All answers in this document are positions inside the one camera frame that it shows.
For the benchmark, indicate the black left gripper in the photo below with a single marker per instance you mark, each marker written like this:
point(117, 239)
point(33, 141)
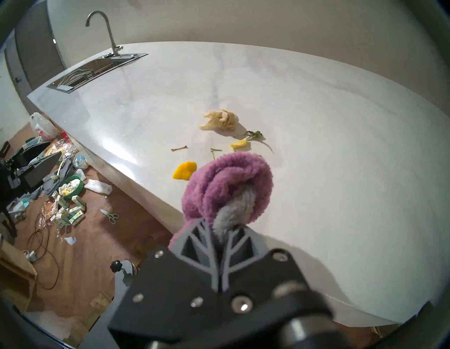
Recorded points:
point(10, 177)

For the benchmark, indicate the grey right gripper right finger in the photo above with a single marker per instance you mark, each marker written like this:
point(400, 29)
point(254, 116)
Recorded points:
point(267, 281)

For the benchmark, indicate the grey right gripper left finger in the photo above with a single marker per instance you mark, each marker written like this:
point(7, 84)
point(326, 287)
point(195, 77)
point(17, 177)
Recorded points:
point(168, 292)

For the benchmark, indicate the purple grey fluffy cloth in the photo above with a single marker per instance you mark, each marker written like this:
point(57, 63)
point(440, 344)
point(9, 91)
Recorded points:
point(225, 183)

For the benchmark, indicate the large yellow lemon wedge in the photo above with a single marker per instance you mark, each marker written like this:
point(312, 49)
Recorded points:
point(184, 170)

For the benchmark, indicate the small yellow lemon piece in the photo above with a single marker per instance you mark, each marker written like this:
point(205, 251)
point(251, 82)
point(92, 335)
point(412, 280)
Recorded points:
point(240, 144)

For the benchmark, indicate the small brown twig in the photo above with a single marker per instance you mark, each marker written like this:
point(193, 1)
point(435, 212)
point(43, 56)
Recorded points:
point(179, 148)

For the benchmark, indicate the green herb sprig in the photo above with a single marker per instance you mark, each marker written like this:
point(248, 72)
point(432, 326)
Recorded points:
point(255, 134)

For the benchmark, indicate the beige paper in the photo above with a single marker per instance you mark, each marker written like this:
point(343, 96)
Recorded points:
point(221, 119)

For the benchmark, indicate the white mesh cloth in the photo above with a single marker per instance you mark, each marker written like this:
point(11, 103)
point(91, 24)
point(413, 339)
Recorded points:
point(98, 186)

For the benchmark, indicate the yellow white plastic bag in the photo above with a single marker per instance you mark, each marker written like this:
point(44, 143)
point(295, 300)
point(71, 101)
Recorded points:
point(58, 149)

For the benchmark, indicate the grey fabric pouch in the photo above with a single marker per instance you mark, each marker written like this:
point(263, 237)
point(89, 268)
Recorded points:
point(59, 176)

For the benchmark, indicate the white red plastic bag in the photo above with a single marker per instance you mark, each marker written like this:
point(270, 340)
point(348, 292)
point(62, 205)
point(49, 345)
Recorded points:
point(44, 125)

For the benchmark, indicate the green bowl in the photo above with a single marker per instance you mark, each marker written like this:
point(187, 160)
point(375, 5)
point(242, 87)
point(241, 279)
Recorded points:
point(72, 186)

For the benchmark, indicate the clear round container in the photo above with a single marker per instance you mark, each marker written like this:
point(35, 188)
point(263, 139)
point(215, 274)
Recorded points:
point(80, 162)

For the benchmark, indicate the green white small carton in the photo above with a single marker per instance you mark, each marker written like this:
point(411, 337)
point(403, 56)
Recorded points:
point(77, 218)
point(78, 201)

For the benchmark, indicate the wooden pallet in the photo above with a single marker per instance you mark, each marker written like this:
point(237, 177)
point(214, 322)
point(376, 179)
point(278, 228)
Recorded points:
point(95, 309)

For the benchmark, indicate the white paper scrap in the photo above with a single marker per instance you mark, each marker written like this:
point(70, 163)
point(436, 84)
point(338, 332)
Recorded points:
point(70, 241)

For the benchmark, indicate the brown cardboard box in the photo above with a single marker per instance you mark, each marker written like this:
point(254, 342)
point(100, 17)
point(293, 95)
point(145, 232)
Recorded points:
point(14, 271)

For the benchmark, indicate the stainless steel sink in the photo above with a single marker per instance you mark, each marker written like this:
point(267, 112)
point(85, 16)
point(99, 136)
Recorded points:
point(98, 68)

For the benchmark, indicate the grey tall cabinet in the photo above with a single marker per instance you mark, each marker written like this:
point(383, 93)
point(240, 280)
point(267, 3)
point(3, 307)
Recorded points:
point(31, 45)

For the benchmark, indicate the steel gooseneck faucet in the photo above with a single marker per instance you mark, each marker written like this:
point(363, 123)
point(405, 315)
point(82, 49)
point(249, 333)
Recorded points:
point(109, 33)

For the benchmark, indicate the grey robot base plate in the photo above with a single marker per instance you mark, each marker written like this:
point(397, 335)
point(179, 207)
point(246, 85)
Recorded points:
point(126, 281)

